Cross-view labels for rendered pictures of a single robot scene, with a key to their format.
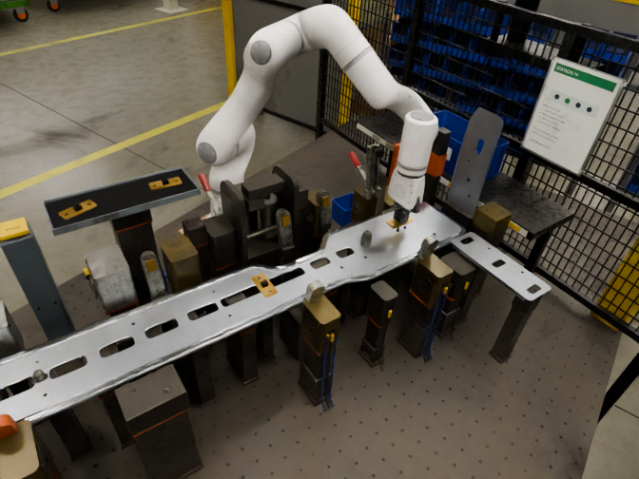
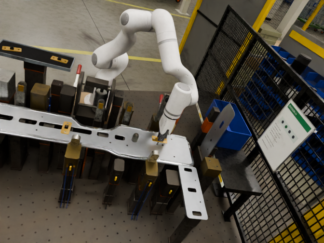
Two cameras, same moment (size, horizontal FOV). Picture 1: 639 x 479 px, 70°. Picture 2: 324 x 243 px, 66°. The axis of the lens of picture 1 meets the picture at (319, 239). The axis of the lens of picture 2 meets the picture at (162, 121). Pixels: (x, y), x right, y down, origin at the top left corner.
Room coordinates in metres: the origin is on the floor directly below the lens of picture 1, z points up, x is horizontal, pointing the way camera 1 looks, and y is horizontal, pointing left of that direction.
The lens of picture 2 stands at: (0.16, -0.50, 1.89)
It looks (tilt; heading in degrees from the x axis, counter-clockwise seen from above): 37 degrees down; 17
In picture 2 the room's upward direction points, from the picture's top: 24 degrees clockwise
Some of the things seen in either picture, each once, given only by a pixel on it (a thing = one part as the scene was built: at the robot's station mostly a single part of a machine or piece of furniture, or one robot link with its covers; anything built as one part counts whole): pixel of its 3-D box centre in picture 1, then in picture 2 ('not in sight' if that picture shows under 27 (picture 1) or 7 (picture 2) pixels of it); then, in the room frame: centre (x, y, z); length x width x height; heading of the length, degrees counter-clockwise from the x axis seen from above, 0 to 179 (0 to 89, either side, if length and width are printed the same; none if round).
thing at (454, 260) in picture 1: (450, 299); (163, 195); (1.01, -0.42, 0.84); 0.12 x 0.07 x 0.28; 36
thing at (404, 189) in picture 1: (407, 184); (168, 121); (1.13, -0.24, 1.17); 0.10 x 0.07 x 0.11; 36
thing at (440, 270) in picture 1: (426, 312); (141, 192); (0.92, -0.32, 0.87); 0.12 x 0.07 x 0.35; 36
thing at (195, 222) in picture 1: (202, 277); (54, 112); (0.97, 0.34, 0.90); 0.05 x 0.05 x 0.40; 36
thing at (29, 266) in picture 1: (45, 296); not in sight; (0.83, 0.73, 0.92); 0.08 x 0.08 x 0.44; 36
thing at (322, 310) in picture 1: (320, 356); (68, 177); (0.73, -0.03, 0.87); 0.12 x 0.07 x 0.35; 36
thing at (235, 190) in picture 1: (261, 245); (90, 114); (1.07, 0.18, 0.95); 0.18 x 0.13 x 0.49; 126
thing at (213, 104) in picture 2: (456, 145); (226, 123); (1.53, -0.48, 1.10); 0.30 x 0.17 x 0.13; 37
